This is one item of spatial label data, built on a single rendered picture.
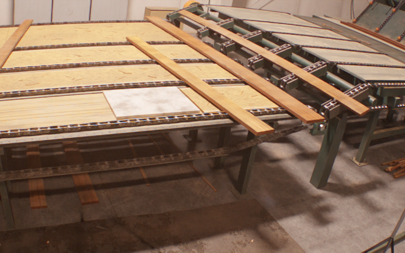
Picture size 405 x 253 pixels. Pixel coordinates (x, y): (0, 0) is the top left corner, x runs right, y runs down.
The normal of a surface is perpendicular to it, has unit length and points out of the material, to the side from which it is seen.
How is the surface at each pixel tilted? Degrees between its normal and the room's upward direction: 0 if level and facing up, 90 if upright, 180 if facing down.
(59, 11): 90
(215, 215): 0
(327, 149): 90
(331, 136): 90
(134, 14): 93
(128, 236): 0
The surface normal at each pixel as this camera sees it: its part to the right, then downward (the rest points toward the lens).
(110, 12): 0.45, 0.44
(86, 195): 0.15, -0.89
